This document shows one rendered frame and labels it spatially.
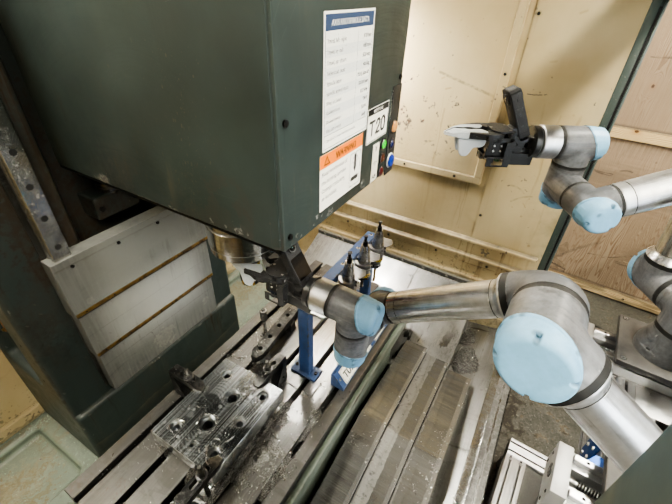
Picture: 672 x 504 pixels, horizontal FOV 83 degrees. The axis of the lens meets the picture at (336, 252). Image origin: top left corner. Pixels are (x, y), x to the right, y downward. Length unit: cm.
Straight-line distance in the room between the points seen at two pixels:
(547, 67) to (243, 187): 117
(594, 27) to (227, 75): 120
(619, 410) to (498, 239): 115
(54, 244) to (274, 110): 76
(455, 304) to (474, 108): 95
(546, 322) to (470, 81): 112
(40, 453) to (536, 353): 169
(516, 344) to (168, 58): 64
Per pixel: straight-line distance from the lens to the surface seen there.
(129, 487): 130
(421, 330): 180
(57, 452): 185
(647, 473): 32
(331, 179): 70
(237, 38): 55
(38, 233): 113
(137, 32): 69
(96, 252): 120
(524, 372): 63
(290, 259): 80
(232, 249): 81
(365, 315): 76
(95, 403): 152
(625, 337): 145
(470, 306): 79
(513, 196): 167
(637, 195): 100
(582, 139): 103
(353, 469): 138
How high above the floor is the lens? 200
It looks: 35 degrees down
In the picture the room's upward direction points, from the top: 2 degrees clockwise
